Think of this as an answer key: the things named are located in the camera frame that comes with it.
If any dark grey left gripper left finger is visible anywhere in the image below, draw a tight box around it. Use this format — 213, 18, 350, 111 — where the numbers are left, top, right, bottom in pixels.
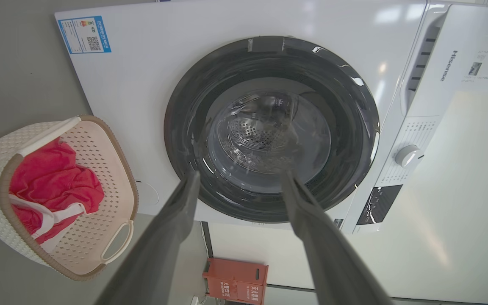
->
94, 171, 201, 305

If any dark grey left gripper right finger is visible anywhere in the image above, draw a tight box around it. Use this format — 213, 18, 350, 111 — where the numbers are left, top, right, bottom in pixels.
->
280, 170, 394, 305

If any white perforated laundry basket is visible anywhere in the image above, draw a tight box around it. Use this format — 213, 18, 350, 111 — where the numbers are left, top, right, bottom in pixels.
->
0, 115, 139, 282

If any red fire extinguisher box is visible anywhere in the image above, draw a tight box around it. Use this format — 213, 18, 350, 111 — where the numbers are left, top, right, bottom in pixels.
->
202, 258, 269, 305

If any dark round washing machine door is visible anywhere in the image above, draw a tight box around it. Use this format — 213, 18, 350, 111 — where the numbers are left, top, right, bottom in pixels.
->
164, 36, 381, 224

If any red and white garment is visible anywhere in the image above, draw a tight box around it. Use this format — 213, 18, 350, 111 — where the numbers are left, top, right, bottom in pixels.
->
8, 138, 105, 254

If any white washing machine dial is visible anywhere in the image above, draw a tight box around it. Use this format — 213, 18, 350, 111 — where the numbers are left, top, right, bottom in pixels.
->
395, 145, 425, 168

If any white front-load washing machine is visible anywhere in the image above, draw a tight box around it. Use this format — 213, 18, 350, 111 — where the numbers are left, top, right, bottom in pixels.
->
54, 0, 488, 235

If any blue energy label sticker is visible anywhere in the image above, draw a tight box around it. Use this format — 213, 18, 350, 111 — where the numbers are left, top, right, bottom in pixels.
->
58, 16, 112, 55

